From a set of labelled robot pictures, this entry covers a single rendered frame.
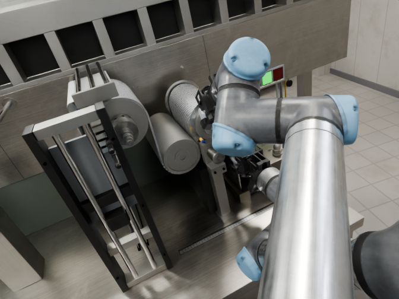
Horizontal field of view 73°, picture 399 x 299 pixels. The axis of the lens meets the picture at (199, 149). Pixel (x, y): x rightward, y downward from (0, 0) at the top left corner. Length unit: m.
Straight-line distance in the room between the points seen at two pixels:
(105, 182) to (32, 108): 0.47
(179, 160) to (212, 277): 0.35
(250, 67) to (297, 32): 0.91
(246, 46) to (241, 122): 0.13
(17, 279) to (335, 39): 1.60
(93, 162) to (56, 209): 0.62
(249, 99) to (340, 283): 0.30
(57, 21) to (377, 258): 0.99
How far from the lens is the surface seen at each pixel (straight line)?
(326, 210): 0.28
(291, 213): 0.28
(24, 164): 1.15
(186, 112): 0.84
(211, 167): 0.81
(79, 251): 1.11
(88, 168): 0.67
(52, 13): 1.02
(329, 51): 1.51
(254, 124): 0.43
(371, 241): 0.45
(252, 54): 0.47
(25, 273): 1.09
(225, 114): 0.44
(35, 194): 1.22
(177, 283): 0.87
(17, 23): 1.03
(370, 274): 0.45
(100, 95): 0.68
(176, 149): 0.81
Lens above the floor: 1.61
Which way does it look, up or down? 31 degrees down
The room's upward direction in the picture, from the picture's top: 14 degrees counter-clockwise
